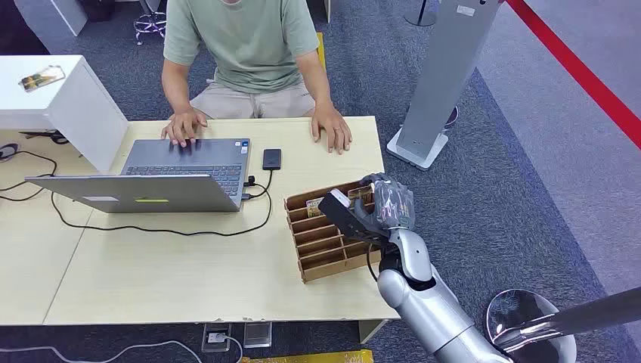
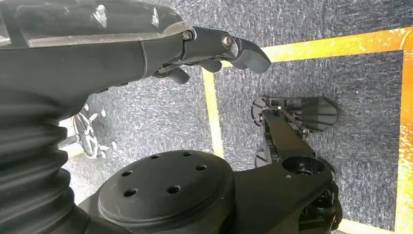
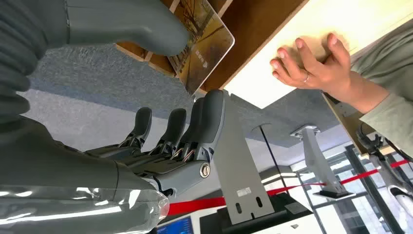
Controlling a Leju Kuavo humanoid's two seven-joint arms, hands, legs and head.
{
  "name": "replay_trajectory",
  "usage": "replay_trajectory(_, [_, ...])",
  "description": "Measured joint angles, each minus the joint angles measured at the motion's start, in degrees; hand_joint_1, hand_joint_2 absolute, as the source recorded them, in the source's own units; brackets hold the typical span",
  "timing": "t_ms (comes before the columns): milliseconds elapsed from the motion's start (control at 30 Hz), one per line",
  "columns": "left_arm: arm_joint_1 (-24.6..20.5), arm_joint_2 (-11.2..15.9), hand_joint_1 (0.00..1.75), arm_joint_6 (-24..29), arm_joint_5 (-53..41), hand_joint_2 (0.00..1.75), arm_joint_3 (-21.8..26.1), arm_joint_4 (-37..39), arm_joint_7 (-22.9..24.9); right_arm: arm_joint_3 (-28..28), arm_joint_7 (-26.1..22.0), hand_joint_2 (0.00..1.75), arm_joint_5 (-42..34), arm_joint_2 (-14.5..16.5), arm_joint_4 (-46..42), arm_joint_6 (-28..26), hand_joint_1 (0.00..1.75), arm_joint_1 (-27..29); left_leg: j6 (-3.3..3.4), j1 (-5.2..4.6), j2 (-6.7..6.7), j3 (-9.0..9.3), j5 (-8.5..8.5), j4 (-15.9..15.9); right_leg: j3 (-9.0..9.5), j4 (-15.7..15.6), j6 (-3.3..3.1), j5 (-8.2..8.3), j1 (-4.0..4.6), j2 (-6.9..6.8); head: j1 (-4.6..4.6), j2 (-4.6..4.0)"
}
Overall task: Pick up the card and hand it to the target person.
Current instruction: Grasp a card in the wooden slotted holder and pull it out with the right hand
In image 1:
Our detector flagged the person's left hand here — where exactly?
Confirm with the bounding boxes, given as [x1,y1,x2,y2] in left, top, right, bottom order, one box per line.
[309,102,353,155]

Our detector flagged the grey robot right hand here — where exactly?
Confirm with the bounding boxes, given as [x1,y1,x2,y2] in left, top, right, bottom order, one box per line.
[352,172,417,237]

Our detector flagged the person's right hand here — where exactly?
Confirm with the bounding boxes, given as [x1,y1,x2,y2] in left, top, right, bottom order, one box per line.
[161,107,209,149]

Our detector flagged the wooden slotted card holder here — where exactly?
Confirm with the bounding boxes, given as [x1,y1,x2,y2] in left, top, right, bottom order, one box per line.
[283,180,384,284]

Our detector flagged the person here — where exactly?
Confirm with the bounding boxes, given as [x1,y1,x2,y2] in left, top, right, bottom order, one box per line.
[161,0,353,155]

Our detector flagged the glossy card with gold print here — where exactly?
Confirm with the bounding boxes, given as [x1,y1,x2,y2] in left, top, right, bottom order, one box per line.
[17,64,67,94]

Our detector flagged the grey laptop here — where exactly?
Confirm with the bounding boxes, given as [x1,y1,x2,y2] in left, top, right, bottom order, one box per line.
[25,138,252,215]

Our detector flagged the black smartphone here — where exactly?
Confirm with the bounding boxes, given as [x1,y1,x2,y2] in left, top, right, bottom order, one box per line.
[262,147,283,172]

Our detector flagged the yellow chair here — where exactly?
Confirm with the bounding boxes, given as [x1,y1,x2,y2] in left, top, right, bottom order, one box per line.
[315,32,328,72]

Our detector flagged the chrome chair base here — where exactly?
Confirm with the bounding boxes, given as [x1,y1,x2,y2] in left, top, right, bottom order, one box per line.
[132,0,168,47]

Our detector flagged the white cabinet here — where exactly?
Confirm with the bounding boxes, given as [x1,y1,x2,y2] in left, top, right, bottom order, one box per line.
[0,54,130,175]

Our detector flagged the grey kiosk stand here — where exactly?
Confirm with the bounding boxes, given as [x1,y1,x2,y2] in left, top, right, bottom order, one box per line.
[386,0,503,172]

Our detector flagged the black scissors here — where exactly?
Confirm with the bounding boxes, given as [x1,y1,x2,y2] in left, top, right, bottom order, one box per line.
[19,129,70,146]

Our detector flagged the black round stand base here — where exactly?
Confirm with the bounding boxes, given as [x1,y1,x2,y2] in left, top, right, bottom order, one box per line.
[404,0,439,27]

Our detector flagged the chrome stanchion base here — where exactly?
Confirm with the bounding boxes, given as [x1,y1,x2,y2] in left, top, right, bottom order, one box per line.
[485,289,578,363]

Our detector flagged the yellow patterned box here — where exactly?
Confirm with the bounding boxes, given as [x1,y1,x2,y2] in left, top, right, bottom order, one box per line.
[239,349,375,363]

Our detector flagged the white furniture panel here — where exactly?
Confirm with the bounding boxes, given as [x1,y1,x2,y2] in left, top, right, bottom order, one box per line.
[13,0,89,38]

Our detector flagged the metal floor socket cover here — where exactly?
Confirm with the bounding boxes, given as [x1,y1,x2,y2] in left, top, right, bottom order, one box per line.
[243,321,274,349]

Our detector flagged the floor socket with plug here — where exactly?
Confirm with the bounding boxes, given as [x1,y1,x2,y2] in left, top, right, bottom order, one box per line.
[201,323,233,354]

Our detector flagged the red barrier belt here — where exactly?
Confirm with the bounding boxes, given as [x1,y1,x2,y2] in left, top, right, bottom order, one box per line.
[504,0,641,151]

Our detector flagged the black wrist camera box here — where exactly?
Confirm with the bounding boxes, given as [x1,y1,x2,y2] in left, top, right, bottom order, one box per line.
[317,188,391,243]

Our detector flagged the short black phone cable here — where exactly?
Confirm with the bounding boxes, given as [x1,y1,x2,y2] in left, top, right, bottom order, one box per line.
[242,169,275,202]

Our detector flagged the long black laptop cable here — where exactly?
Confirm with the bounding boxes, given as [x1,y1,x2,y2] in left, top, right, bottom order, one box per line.
[50,183,274,238]

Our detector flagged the thin black looped cable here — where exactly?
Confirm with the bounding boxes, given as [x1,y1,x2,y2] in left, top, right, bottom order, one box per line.
[0,150,59,203]

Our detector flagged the white power cable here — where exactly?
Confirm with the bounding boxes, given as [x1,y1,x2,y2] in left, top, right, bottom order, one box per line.
[0,334,244,363]

